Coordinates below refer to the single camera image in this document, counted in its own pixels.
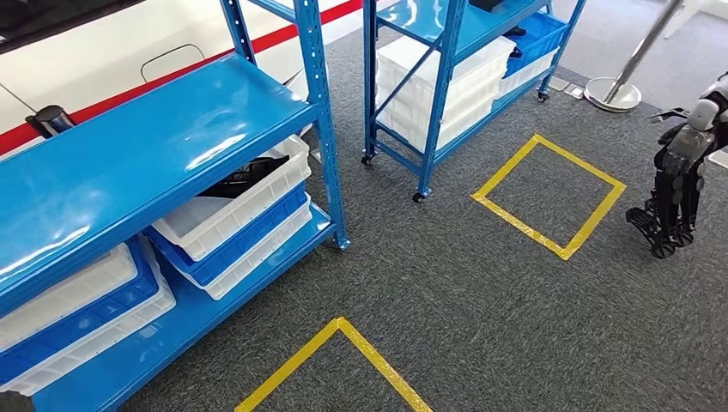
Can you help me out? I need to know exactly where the black curved plastic part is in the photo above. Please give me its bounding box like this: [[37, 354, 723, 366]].
[[196, 154, 291, 200]]

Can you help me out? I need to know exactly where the yellow floor tape square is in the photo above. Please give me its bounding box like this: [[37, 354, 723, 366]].
[[234, 316, 434, 412], [470, 133, 627, 262]]

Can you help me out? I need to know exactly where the blue metal shelf rack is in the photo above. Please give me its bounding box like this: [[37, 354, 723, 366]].
[[0, 0, 351, 412], [361, 0, 587, 204]]

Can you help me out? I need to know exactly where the red barrier belt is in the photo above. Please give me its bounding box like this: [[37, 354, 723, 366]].
[[68, 0, 363, 124], [0, 122, 35, 155]]

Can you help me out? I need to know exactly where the white black humanoid robot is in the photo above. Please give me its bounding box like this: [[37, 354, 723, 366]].
[[625, 70, 728, 260]]

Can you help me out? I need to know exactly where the chrome stanchion post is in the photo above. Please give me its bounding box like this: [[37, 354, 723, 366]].
[[584, 0, 683, 113]]

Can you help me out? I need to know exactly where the white car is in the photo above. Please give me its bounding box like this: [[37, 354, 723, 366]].
[[0, 0, 365, 161]]

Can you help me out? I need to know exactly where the black stanchion post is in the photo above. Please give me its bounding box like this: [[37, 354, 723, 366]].
[[25, 105, 76, 139]]

